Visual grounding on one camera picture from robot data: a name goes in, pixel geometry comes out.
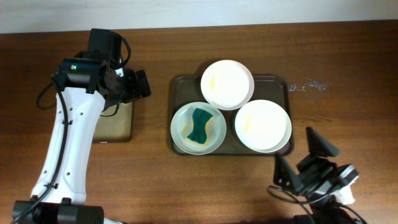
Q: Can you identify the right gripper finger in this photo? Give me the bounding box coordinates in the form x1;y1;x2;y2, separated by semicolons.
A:
274;154;303;195
306;127;339;158

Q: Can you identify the green yellow sponge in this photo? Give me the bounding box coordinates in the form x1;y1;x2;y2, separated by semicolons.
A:
187;108;213;144

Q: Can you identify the pale blue plate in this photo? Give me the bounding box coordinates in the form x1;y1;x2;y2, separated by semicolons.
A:
170;102;226;156

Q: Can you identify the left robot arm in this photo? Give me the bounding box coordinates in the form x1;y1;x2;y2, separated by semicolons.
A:
12;29;151;223

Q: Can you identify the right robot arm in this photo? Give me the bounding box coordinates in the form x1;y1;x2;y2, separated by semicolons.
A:
267;127;366;223

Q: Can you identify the small black water tray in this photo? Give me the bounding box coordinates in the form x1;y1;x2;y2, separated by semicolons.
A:
93;103;134;143

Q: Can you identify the white plate right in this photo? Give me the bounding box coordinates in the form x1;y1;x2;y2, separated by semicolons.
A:
234;100;292;153

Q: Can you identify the white plate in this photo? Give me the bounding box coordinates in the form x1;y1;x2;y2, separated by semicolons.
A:
234;100;292;153
200;60;254;110

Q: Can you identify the white plate top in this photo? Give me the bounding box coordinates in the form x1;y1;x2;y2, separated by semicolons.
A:
200;60;254;110

